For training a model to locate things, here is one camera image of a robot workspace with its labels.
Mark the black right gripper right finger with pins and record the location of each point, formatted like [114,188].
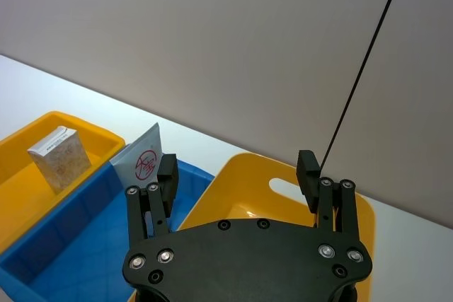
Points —
[307,178]

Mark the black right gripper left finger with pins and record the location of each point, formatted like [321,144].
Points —
[168,181]

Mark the white tube with red mark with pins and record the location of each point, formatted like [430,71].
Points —
[139,155]

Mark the yellow plastic bin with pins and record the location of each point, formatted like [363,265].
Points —
[102,141]

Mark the blue plastic bin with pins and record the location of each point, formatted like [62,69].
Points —
[88,231]

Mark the cream patterned carton box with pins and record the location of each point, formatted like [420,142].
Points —
[63,160]

